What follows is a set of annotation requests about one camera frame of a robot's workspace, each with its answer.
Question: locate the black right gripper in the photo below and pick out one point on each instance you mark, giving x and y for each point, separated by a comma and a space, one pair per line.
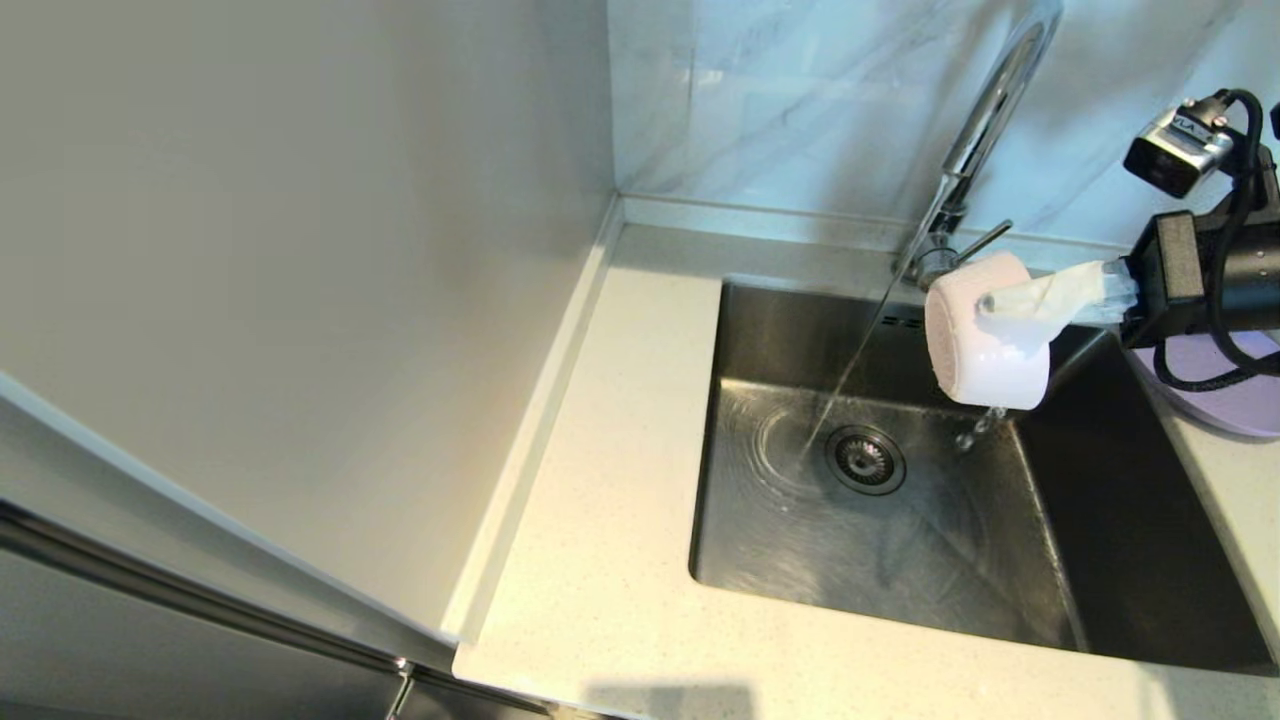
1170, 270

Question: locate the round metal drain strainer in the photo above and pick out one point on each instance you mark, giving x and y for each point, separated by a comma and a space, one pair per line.
865, 460

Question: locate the stainless steel sink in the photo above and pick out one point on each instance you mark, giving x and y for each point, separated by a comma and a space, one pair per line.
800, 540

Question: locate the white tall cabinet panel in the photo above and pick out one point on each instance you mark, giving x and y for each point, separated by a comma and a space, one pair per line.
300, 300

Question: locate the chrome gooseneck faucet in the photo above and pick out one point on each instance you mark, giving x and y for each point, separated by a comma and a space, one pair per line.
985, 110

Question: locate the stainless steel appliance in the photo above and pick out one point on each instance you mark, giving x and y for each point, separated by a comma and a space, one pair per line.
100, 650

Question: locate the purple plastic plate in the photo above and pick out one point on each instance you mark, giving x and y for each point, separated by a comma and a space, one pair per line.
1240, 405

